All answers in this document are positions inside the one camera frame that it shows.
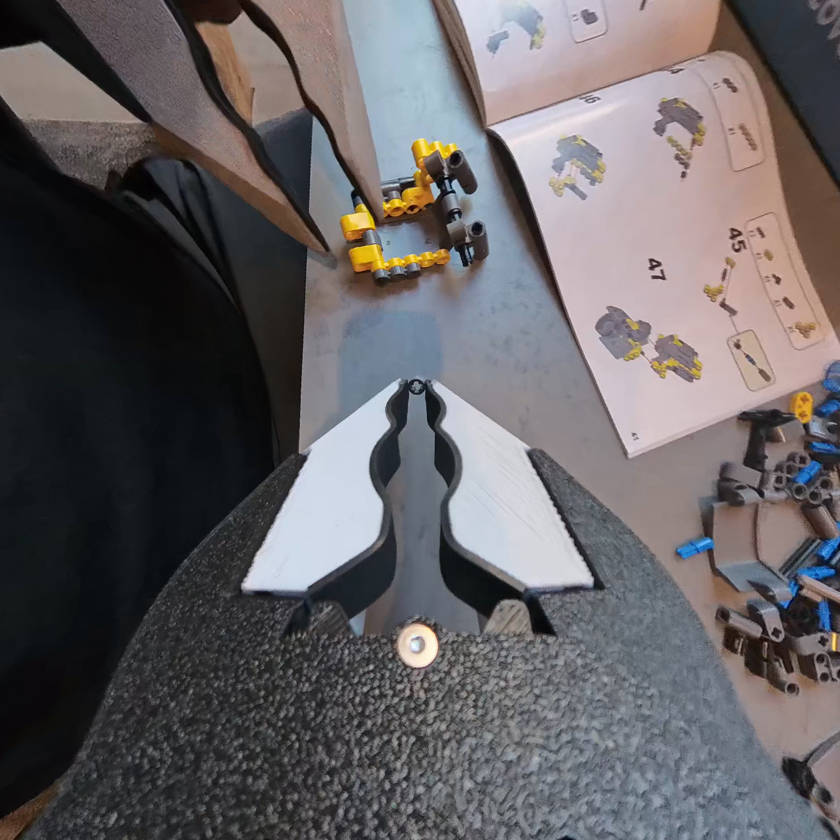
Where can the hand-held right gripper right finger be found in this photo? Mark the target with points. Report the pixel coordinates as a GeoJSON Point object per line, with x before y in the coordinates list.
{"type": "Point", "coordinates": [512, 518]}

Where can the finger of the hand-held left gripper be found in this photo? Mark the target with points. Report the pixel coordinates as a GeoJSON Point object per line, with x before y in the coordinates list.
{"type": "Point", "coordinates": [321, 65]}
{"type": "Point", "coordinates": [164, 72]}

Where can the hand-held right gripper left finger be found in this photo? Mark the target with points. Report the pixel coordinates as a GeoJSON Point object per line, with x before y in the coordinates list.
{"type": "Point", "coordinates": [328, 518]}

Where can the small dark grey toy bushing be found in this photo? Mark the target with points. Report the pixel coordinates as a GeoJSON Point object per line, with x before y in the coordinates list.
{"type": "Point", "coordinates": [416, 386]}

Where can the yellow grey toy brick assembly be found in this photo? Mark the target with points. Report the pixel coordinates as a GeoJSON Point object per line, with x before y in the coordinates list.
{"type": "Point", "coordinates": [407, 200]}

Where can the pile of loose toy parts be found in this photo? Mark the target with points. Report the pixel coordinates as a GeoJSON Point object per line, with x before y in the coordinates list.
{"type": "Point", "coordinates": [787, 485]}

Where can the open instruction booklet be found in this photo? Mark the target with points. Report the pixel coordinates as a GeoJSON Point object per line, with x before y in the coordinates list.
{"type": "Point", "coordinates": [656, 229]}

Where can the dark blue cardboard box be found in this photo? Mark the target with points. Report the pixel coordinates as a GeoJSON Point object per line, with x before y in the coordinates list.
{"type": "Point", "coordinates": [800, 52]}

